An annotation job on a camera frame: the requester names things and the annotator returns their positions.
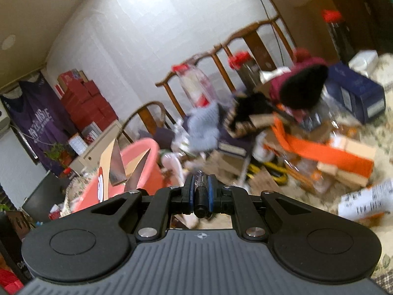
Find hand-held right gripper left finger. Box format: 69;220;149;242
61;175;197;242

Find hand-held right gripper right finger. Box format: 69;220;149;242
208;175;338;241

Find clear pen black cap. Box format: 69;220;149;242
193;170;216;220

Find pink plastic basin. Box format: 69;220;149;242
69;138;173;213

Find white printed receipt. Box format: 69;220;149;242
338;181;393;219

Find floral cloth desktop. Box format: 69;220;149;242
49;52;393;295

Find cardboard box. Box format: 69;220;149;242
203;150;247;189

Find red fabric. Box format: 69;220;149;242
0;267;24;295

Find grey stick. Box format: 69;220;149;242
241;138;257;185

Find small navy box white label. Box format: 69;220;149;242
219;131;251;157

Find black flat panel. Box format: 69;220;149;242
21;170;72;222

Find dark navy open box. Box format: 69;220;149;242
153;127;176;153

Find blue grey knit cloth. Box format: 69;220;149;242
185;103;221;152

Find tan flat packet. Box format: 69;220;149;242
248;113;277;130

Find leopard trim black glove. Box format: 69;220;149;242
224;93;277;139

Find round back wooden chair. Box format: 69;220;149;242
121;100;168;142

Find potted plant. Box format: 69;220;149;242
42;143;73;168

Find cream cabinet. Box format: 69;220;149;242
70;119;124;173

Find clear bottle red cap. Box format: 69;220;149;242
172;63;219;109

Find white red carton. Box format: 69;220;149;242
82;122;102;144

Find white stacked tubs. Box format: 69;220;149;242
68;133;85;156

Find clear plastic bag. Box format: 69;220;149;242
294;98;333;130

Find purple hanging jersey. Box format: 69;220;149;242
1;74;78;173

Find dark bottle red cap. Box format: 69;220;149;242
228;51;262;90
321;10;354;64

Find stack of red boxes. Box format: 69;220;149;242
55;70;119;133

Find maroon and black knit hat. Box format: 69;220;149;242
268;48;330;110

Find beige flat box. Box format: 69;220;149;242
317;136;377;189

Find large navy blue box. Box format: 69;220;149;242
325;61;386;125

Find brown wooden wardrobe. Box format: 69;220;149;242
254;0;393;66

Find orange mesh strap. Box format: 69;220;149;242
273;118;374;179

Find black wall cable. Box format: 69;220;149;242
246;0;296;66

